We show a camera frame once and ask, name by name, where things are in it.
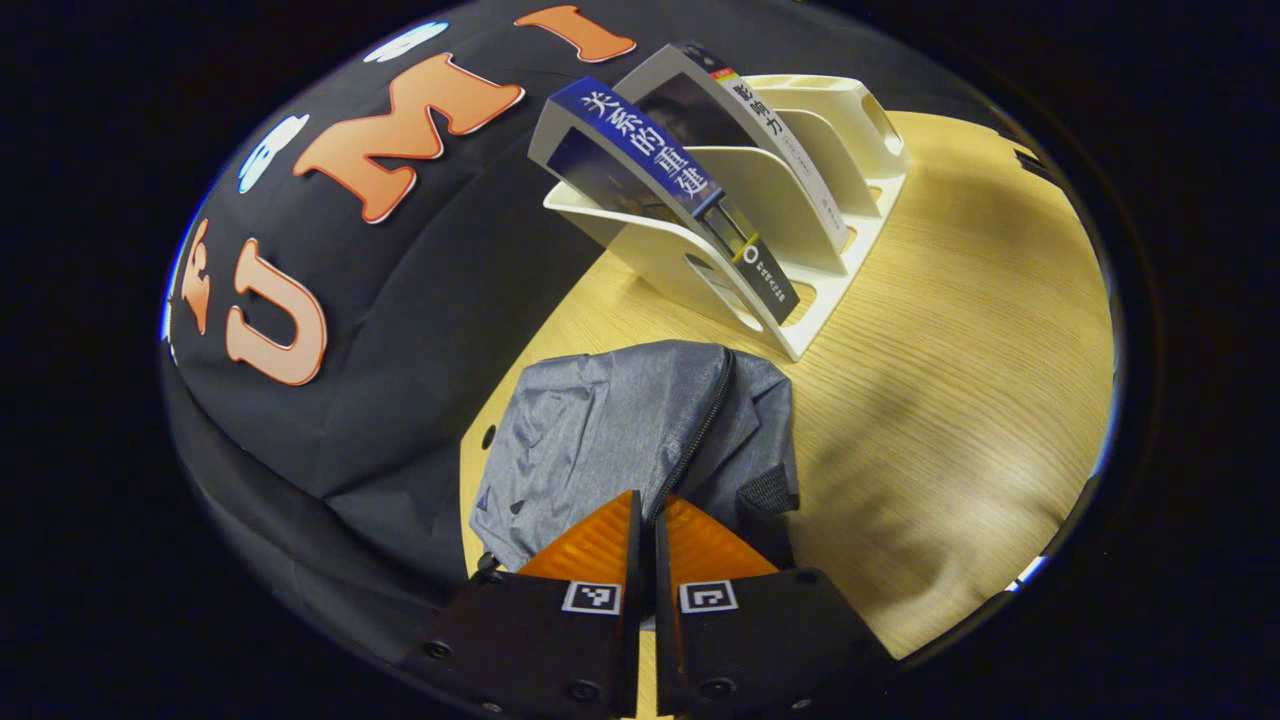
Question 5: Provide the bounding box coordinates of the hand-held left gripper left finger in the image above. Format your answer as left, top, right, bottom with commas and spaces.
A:
400, 490, 643, 720

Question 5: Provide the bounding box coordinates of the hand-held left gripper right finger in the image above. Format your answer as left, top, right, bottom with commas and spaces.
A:
655, 495, 893, 719

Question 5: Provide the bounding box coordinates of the grey fabric schoolbag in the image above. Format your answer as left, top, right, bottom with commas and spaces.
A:
470, 340, 801, 579

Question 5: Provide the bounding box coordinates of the white plastic bookshelf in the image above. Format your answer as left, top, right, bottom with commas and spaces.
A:
545, 75, 911, 362

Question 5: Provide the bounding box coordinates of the book with blue spine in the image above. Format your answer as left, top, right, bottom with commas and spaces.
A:
528, 77, 801, 327

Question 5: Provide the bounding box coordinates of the book with white spine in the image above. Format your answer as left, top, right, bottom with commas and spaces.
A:
615, 42, 851, 253

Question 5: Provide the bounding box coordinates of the black backdrop cloth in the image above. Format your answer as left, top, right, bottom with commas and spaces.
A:
160, 0, 1001, 661

